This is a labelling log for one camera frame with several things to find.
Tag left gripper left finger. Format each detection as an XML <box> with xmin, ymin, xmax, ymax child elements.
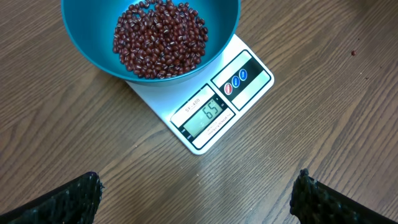
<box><xmin>1</xmin><ymin>172</ymin><xmax>104</xmax><ymax>224</ymax></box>

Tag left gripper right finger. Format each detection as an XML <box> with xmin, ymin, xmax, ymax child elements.
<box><xmin>289</xmin><ymin>169</ymin><xmax>397</xmax><ymax>224</ymax></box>

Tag white digital kitchen scale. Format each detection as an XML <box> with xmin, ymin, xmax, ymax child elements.
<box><xmin>129</xmin><ymin>35</ymin><xmax>274</xmax><ymax>155</ymax></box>

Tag blue metal bowl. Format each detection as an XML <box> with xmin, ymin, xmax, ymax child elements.
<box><xmin>60</xmin><ymin>0</ymin><xmax>241</xmax><ymax>86</ymax></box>

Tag red beans in bowl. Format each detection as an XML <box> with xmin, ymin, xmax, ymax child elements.
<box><xmin>113</xmin><ymin>0</ymin><xmax>208</xmax><ymax>79</ymax></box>

